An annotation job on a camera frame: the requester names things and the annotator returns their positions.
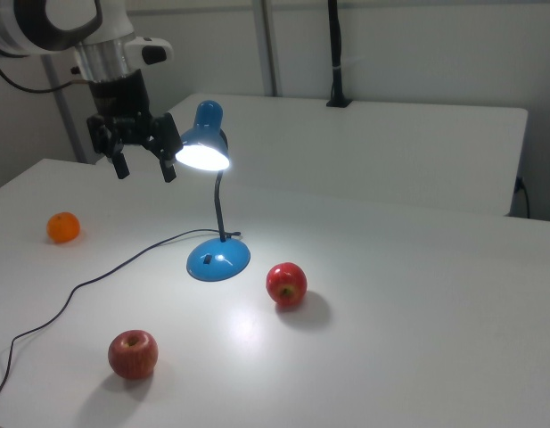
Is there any dull red apple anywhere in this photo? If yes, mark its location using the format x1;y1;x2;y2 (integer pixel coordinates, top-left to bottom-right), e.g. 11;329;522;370
107;329;160;381

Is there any dark robot arm cable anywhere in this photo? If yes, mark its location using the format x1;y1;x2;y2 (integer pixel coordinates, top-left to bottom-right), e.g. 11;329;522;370
0;56;91;95

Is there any black lamp power cable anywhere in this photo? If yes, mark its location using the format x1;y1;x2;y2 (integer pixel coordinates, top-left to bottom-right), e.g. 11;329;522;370
0;228;242;412

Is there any grey wall profile strip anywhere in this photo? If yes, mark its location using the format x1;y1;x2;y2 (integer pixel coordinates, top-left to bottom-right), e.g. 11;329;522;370
250;0;283;97

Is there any grey metal frame post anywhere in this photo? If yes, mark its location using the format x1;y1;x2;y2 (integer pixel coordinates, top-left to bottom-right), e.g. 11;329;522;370
41;53;98;165

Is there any white side table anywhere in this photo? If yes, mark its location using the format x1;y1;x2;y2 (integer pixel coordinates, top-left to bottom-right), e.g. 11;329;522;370
165;92;529;218

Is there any blue gooseneck desk lamp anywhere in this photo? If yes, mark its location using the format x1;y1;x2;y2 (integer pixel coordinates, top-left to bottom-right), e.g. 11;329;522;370
174;100;252;283

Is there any black wall cable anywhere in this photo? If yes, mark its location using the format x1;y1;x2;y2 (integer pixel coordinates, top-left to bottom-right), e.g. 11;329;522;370
515;176;532;220

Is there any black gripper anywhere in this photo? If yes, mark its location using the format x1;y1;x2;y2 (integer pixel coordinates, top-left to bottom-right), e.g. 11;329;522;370
86;70;185;185

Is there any bright red apple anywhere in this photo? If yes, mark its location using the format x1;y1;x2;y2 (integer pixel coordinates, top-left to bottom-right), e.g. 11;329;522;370
265;262;308;308

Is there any orange mandarin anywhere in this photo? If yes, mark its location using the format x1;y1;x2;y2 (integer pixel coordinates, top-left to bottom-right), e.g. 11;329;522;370
45;211;82;244

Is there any black pole with clamp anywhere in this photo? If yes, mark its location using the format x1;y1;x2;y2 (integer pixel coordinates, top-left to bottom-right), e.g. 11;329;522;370
325;0;352;110

